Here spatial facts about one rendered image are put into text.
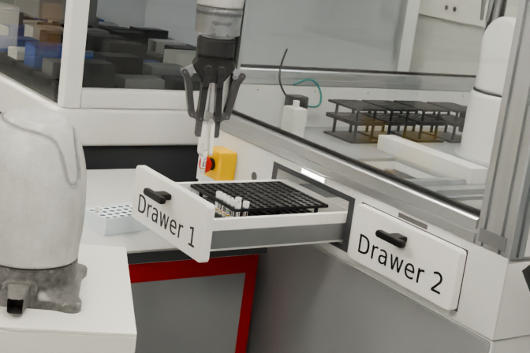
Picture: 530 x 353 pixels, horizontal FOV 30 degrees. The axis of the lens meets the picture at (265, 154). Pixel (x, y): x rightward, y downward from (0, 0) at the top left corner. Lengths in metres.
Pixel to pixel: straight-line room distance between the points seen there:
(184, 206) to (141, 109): 0.94
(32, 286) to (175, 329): 0.71
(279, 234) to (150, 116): 0.95
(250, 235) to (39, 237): 0.52
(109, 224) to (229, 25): 0.50
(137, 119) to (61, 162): 1.29
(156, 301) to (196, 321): 0.12
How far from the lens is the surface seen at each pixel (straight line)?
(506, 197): 1.68
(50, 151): 1.46
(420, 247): 1.80
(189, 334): 2.18
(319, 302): 2.08
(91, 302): 1.55
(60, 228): 1.49
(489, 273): 1.71
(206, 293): 2.16
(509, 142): 1.67
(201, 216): 1.79
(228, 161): 2.30
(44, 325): 1.46
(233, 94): 1.96
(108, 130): 2.71
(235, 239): 1.85
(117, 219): 2.10
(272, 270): 2.21
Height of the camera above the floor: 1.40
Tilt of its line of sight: 12 degrees down
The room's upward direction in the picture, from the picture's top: 8 degrees clockwise
